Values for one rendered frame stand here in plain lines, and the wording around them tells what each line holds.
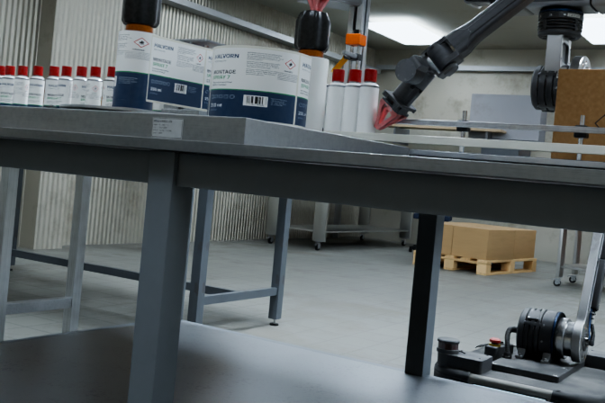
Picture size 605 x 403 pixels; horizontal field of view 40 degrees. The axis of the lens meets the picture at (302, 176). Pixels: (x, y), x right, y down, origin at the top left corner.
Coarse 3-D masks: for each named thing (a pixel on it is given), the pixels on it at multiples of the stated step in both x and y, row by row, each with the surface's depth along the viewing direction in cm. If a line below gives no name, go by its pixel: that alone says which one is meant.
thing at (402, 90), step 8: (400, 88) 214; (408, 88) 212; (416, 88) 212; (384, 96) 213; (392, 96) 212; (400, 96) 213; (408, 96) 213; (416, 96) 214; (400, 104) 211; (408, 104) 214
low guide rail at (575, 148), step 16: (432, 144) 206; (448, 144) 203; (464, 144) 201; (480, 144) 199; (496, 144) 197; (512, 144) 195; (528, 144) 193; (544, 144) 191; (560, 144) 189; (576, 144) 187
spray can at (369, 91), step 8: (368, 72) 219; (376, 72) 220; (368, 80) 219; (360, 88) 220; (368, 88) 218; (376, 88) 219; (360, 96) 219; (368, 96) 218; (376, 96) 219; (360, 104) 219; (368, 104) 218; (376, 104) 219; (360, 112) 219; (368, 112) 218; (376, 112) 220; (360, 120) 219; (368, 120) 218; (360, 128) 219; (368, 128) 218
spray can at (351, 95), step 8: (352, 72) 223; (360, 72) 223; (352, 80) 223; (360, 80) 223; (352, 88) 222; (344, 96) 223; (352, 96) 222; (344, 104) 223; (352, 104) 222; (344, 112) 223; (352, 112) 222; (344, 120) 222; (352, 120) 222; (344, 128) 222; (352, 128) 222
